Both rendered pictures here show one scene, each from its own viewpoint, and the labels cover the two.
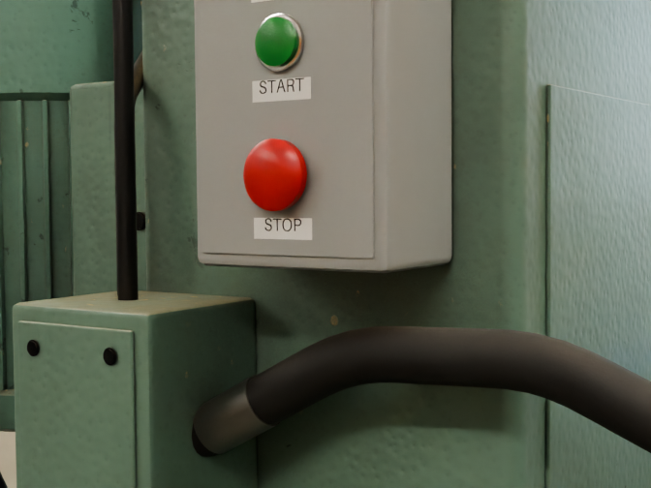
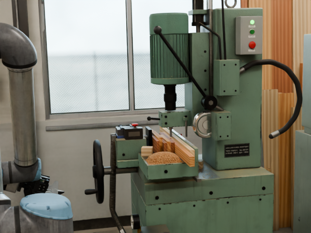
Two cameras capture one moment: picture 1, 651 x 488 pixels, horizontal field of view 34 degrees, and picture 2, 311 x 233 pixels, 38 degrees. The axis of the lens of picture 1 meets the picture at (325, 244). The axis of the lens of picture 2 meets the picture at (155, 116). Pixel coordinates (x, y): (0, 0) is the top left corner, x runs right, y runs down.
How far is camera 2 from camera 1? 178 cm
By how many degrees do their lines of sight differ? 44
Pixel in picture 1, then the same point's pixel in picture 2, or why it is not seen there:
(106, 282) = (198, 60)
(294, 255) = (252, 52)
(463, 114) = not seen: hidden behind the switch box
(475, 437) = (258, 71)
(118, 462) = (236, 76)
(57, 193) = (185, 48)
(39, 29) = (185, 24)
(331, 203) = (257, 47)
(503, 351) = (270, 60)
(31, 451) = (223, 76)
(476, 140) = not seen: hidden behind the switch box
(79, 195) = (193, 48)
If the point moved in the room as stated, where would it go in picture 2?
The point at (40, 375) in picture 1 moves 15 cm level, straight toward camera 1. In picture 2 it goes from (225, 68) to (260, 68)
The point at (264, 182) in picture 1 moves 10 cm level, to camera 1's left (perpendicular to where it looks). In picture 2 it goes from (252, 45) to (238, 45)
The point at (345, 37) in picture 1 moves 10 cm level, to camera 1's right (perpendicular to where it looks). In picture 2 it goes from (258, 31) to (271, 31)
